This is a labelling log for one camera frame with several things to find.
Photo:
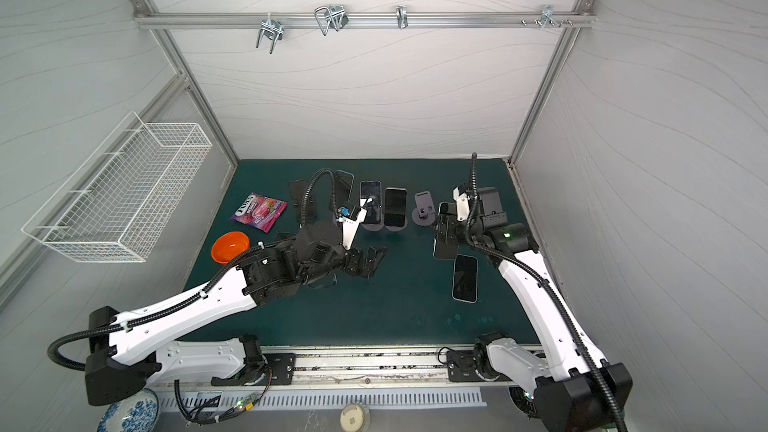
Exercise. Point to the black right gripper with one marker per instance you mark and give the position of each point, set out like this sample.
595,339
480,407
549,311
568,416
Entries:
450,227

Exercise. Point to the white wire basket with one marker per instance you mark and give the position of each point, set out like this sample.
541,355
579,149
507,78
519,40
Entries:
114,207

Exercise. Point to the phone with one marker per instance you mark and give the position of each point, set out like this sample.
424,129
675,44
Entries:
343,182
395,202
370,194
465,279
445,246

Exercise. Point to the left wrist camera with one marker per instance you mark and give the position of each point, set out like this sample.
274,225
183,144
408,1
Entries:
350,218

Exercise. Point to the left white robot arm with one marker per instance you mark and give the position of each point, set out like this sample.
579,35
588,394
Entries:
120,353

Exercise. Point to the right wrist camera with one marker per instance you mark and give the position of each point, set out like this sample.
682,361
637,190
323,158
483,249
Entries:
462,203

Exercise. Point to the aluminium crossbar rail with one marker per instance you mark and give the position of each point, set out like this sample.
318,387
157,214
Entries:
337,18

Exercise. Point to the orange plastic bowl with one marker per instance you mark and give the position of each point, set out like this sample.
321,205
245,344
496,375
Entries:
229,246

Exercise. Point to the black folding phone stand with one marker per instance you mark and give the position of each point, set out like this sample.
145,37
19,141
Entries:
297,190

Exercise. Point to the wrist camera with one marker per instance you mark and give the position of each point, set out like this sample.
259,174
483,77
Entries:
350,218
462,203

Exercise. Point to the round white puck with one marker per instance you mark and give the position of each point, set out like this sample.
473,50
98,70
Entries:
355,418

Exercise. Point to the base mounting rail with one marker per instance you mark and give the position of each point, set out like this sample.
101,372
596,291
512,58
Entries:
407,366

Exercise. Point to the blue white patterned plate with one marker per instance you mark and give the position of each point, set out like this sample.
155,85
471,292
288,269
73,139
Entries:
138,413

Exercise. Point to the far right grey stand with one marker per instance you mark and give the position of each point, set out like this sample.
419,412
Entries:
424,213

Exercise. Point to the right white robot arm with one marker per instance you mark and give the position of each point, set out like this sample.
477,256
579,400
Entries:
569,385

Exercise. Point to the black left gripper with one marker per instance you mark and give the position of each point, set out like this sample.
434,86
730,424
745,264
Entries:
369,263

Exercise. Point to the purple Fox's candy bag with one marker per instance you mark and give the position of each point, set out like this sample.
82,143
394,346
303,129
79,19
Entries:
259,212

